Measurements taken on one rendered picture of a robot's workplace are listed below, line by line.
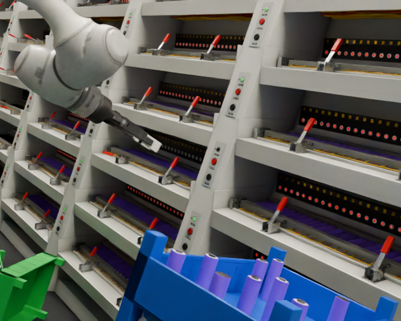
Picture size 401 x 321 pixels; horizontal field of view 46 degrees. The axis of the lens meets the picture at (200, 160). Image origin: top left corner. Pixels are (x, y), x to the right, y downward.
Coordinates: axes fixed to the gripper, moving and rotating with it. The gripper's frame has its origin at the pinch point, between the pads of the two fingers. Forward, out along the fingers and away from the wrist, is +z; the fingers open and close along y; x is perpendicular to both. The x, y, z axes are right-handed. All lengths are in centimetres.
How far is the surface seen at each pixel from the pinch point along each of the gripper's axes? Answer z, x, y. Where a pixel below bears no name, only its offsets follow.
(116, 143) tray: 17.5, -1.3, -44.2
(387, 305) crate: -10, -12, 85
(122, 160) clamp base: 12.0, -6.8, -25.5
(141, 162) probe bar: 16.0, -4.3, -20.9
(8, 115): 11, -10, -143
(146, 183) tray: 11.2, -10.3, -6.0
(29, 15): -1, 45, -165
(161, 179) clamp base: 10.4, -7.3, 1.1
